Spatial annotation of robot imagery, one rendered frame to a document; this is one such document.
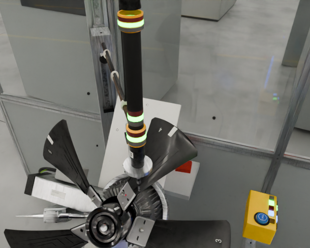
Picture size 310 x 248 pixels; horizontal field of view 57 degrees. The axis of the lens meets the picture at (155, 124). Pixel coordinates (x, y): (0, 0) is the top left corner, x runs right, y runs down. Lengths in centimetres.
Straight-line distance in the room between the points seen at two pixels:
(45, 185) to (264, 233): 81
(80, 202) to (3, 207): 168
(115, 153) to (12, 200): 172
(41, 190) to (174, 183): 63
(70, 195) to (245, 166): 90
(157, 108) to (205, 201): 90
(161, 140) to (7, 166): 235
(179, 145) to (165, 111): 29
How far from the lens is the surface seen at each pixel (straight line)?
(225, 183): 170
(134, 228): 92
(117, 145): 115
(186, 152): 81
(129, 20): 49
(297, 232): 194
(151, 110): 111
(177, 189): 144
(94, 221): 90
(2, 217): 267
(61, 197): 114
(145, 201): 100
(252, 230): 114
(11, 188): 286
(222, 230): 91
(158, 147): 87
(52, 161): 106
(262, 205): 118
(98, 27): 121
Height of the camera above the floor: 196
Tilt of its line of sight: 37 degrees down
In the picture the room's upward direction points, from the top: straight up
